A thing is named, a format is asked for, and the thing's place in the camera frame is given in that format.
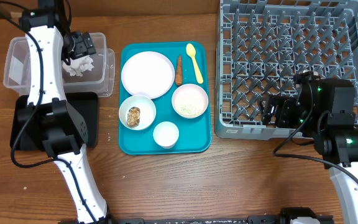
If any brown food scrap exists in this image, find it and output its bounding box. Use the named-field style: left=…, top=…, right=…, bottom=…
left=127, top=106, right=140, bottom=128

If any black tray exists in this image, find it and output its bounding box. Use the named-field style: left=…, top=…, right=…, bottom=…
left=10, top=92, right=99, bottom=148

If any pink bowl with rice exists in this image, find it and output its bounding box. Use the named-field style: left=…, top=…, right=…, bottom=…
left=172, top=83, right=209, bottom=119

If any teal serving tray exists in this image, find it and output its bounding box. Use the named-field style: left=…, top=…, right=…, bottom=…
left=118, top=42, right=212, bottom=155

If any white bowl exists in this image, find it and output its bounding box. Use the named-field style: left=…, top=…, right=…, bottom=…
left=119, top=95, right=157, bottom=131

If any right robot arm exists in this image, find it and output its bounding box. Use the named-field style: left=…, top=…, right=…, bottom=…
left=259, top=71, right=358, bottom=223

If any clear plastic bin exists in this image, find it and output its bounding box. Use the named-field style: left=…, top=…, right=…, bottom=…
left=3, top=32, right=115, bottom=97

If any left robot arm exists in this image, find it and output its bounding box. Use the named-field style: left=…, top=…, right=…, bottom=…
left=11, top=1, right=113, bottom=223

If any yellow plastic spoon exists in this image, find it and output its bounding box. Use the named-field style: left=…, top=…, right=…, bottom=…
left=186, top=43, right=204, bottom=84

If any white cup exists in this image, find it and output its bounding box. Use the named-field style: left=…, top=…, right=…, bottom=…
left=153, top=121, right=179, bottom=149

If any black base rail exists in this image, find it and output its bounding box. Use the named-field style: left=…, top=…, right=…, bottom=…
left=57, top=207, right=335, bottom=224

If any white napkin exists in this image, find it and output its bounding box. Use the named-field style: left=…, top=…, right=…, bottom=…
left=62, top=55, right=94, bottom=77

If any brown carrot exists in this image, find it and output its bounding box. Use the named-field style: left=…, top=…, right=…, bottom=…
left=175, top=55, right=183, bottom=86

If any large white plate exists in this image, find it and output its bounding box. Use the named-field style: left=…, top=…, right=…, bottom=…
left=121, top=51, right=175, bottom=99

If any grey dishwasher rack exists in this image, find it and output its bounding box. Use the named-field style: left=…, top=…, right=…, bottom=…
left=214, top=0, right=358, bottom=140

